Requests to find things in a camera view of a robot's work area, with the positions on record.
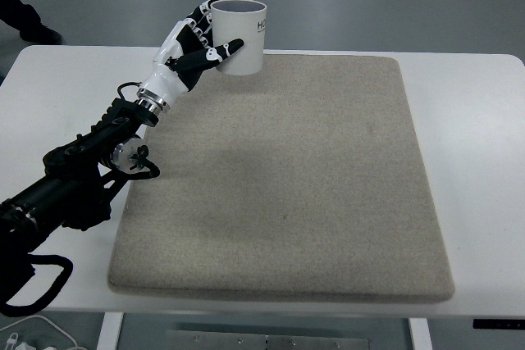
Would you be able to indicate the beige fabric mat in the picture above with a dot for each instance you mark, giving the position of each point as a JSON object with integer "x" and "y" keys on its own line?
{"x": 266, "y": 202}

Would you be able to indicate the person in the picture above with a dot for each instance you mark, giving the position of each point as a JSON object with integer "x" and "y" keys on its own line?
{"x": 24, "y": 18}

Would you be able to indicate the white ribbed cup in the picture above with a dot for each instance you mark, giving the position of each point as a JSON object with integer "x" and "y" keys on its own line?
{"x": 242, "y": 44}

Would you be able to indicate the white table leg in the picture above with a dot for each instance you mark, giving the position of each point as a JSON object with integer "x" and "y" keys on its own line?
{"x": 420, "y": 335}
{"x": 110, "y": 331}

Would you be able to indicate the black table control box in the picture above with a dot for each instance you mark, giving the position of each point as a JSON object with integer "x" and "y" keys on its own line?
{"x": 498, "y": 324}

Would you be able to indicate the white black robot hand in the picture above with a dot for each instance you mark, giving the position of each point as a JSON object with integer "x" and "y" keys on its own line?
{"x": 164, "y": 79}

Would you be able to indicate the grey metal plate with screws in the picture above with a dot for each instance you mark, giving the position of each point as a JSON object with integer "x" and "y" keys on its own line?
{"x": 266, "y": 342}

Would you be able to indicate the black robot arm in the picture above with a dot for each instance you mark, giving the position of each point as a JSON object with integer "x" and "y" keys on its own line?
{"x": 82, "y": 153}

